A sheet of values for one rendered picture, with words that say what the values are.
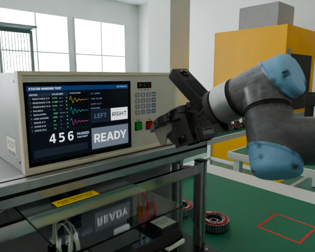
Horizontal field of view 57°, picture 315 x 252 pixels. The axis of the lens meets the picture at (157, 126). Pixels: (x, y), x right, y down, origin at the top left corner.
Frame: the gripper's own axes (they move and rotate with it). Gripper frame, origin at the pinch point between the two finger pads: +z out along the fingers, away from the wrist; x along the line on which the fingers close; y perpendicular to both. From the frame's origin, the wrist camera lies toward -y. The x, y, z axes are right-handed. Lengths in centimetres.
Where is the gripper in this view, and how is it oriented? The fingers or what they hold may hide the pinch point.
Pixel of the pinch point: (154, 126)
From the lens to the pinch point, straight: 71.3
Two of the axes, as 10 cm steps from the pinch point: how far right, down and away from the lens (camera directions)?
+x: 7.3, -1.1, 6.7
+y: 2.9, 9.5, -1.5
